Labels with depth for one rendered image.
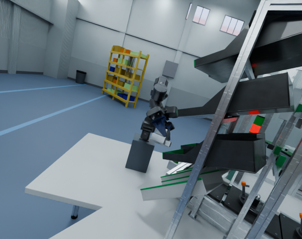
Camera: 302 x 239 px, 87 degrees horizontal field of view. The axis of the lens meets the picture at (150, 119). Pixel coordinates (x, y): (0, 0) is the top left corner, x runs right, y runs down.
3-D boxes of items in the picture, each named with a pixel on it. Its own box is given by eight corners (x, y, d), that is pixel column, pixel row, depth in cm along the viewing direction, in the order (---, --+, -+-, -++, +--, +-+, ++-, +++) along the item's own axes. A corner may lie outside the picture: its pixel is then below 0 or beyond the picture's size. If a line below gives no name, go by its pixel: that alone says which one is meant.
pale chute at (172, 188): (142, 201, 62) (140, 188, 63) (164, 191, 71) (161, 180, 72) (206, 194, 44) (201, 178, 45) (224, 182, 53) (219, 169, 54)
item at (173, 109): (159, 105, 69) (173, 99, 67) (165, 113, 74) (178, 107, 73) (162, 117, 65) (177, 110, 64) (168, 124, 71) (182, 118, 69)
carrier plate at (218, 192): (178, 177, 92) (179, 174, 92) (193, 166, 112) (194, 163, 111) (219, 204, 80) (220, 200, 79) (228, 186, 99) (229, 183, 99)
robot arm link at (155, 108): (141, 100, 65) (155, 94, 64) (159, 120, 80) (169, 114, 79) (146, 116, 61) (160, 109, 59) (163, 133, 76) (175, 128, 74)
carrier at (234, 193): (222, 206, 79) (232, 185, 76) (230, 187, 98) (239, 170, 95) (279, 244, 66) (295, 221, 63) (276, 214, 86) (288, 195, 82)
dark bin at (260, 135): (180, 151, 68) (179, 133, 69) (196, 148, 77) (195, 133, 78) (258, 158, 48) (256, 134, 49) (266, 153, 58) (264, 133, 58)
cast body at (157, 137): (149, 139, 64) (156, 123, 66) (153, 142, 68) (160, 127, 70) (167, 145, 60) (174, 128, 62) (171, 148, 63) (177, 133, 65)
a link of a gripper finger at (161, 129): (150, 121, 63) (164, 114, 62) (154, 124, 66) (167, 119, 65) (154, 136, 60) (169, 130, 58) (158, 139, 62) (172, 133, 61)
